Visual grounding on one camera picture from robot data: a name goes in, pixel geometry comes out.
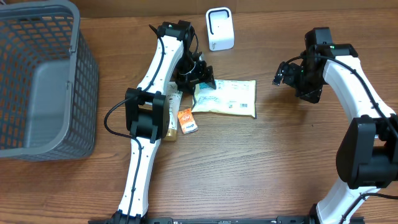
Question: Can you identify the white gold cosmetic tube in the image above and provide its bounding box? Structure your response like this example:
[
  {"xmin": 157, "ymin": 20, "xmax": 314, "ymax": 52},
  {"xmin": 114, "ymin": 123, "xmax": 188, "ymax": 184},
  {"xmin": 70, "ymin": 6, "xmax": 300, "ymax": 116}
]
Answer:
[{"xmin": 164, "ymin": 82, "xmax": 183, "ymax": 141}]

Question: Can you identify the yellow white snack bag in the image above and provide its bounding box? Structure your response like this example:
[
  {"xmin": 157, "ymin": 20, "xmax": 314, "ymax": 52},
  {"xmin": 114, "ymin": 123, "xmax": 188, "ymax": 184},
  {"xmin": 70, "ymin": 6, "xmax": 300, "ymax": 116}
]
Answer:
[{"xmin": 192, "ymin": 80, "xmax": 257, "ymax": 118}]

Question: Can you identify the small orange white packet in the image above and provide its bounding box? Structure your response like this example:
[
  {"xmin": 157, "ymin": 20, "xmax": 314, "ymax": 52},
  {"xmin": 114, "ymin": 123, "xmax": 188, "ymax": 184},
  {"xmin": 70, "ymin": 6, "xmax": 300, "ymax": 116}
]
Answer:
[{"xmin": 177, "ymin": 108, "xmax": 198, "ymax": 134}]

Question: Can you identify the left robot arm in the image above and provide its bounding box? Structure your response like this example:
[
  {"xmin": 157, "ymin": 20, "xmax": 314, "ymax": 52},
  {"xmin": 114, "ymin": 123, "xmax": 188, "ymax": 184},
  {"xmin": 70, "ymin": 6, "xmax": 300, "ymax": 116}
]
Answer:
[{"xmin": 110, "ymin": 21, "xmax": 216, "ymax": 223}]

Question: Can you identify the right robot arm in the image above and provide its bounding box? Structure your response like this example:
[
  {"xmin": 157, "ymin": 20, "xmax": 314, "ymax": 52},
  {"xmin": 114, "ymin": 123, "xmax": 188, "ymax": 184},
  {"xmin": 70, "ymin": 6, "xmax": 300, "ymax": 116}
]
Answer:
[{"xmin": 272, "ymin": 27, "xmax": 397, "ymax": 224}]

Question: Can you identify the white barcode scanner stand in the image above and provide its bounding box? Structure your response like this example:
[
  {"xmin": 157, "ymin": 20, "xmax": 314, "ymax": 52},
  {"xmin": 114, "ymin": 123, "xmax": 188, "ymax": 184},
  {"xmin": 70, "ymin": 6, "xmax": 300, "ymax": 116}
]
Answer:
[{"xmin": 205, "ymin": 7, "xmax": 234, "ymax": 51}]

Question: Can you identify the grey plastic shopping basket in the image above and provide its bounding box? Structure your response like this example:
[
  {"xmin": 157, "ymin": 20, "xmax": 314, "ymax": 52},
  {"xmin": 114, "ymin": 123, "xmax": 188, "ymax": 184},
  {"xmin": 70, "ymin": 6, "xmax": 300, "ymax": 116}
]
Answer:
[{"xmin": 1, "ymin": 1, "xmax": 99, "ymax": 161}]

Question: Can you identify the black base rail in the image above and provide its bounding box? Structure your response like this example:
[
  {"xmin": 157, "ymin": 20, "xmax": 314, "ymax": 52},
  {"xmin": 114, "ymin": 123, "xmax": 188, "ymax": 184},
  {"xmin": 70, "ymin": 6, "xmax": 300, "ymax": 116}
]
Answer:
[{"xmin": 87, "ymin": 216, "xmax": 365, "ymax": 224}]

